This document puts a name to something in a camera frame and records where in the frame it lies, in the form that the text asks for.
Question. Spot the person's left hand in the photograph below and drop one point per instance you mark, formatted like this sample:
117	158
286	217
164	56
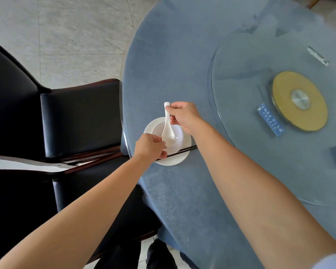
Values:
147	147

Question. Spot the person's right hand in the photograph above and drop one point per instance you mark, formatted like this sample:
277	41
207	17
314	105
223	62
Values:
187	116

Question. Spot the person's left thumb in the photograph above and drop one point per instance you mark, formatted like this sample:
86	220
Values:
161	155

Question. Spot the person's right fingers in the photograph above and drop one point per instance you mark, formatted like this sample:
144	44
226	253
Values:
175	109

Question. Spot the white ceramic spoon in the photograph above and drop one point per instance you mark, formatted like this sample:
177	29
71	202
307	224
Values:
168	134

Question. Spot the black chopstick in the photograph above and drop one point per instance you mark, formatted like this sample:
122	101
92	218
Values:
183	150

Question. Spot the person's left forearm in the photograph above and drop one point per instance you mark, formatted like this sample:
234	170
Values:
81	218

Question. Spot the person's right forearm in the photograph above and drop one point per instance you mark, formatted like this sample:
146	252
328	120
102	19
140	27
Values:
249	193

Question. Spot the white ceramic plate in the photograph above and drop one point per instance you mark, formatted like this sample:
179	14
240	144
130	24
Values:
179	158

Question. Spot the white ceramic bowl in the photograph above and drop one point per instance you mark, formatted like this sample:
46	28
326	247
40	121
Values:
179	136

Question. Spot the blue tablecloth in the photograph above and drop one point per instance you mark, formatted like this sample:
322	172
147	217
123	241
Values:
170	53

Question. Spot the round glass turntable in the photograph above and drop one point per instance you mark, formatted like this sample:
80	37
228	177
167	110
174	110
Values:
240	81

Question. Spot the blue label tag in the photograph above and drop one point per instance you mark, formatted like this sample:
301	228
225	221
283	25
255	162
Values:
270	119

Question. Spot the black leather chair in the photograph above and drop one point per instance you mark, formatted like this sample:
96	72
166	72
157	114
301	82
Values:
72	117
22	201

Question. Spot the black shoe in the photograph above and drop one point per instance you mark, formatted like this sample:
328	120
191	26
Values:
161	256

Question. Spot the yellow round turntable base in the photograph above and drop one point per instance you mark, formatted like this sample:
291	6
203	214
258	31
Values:
282	98

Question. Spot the black trouser leg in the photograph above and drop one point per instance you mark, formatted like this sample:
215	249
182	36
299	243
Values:
117	257

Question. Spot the small silver metal piece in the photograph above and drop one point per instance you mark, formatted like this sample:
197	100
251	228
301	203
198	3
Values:
317	56

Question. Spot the brown wooden furniture leg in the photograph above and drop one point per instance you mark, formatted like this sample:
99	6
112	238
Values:
315	2

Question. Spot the white shirt sleeve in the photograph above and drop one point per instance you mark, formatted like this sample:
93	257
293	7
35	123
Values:
331	262

